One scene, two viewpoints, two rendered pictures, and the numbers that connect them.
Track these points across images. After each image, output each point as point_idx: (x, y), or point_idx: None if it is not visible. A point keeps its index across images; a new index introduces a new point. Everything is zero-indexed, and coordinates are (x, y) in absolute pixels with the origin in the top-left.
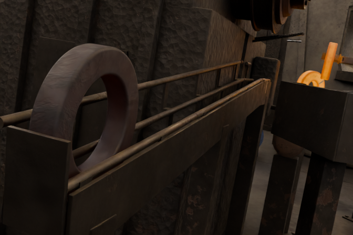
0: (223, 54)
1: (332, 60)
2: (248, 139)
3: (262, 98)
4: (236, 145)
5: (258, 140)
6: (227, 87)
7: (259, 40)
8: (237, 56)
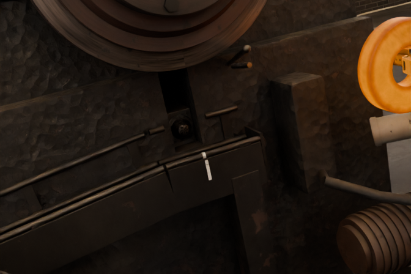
0: (37, 159)
1: (368, 76)
2: (239, 250)
3: (196, 193)
4: (292, 238)
5: (251, 255)
6: (38, 215)
7: (229, 62)
8: (133, 128)
